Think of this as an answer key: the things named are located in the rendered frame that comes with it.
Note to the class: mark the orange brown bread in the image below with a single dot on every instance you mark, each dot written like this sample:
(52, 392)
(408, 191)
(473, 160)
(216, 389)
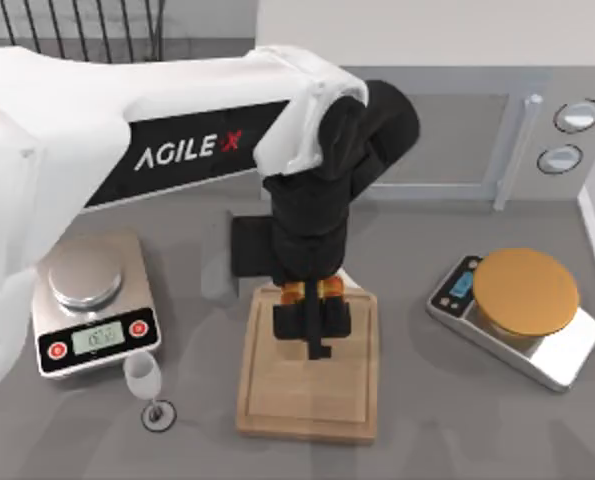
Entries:
(291, 291)

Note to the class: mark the wooden cutting board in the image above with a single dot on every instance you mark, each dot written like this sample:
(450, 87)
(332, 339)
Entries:
(307, 400)

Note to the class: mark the black square block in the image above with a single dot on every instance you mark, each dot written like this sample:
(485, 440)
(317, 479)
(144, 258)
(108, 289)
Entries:
(252, 245)

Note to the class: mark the clear wine glass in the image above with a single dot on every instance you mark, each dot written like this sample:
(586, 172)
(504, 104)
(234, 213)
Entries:
(141, 377)

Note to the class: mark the silver kitchen scale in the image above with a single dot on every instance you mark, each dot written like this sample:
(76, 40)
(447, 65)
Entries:
(94, 320)

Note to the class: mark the scale with orange round plate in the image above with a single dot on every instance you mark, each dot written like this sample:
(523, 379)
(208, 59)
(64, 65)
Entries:
(524, 300)

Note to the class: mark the microwave oven door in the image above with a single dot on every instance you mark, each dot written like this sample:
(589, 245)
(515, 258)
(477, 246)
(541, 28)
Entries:
(452, 145)

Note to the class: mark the round microwave knob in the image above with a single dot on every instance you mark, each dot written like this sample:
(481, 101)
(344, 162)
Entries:
(560, 159)
(578, 115)

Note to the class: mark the pale microwave oven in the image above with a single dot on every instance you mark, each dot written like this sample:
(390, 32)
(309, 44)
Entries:
(522, 80)

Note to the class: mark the black metal railing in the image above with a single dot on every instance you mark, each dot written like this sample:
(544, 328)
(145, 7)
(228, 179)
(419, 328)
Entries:
(77, 27)

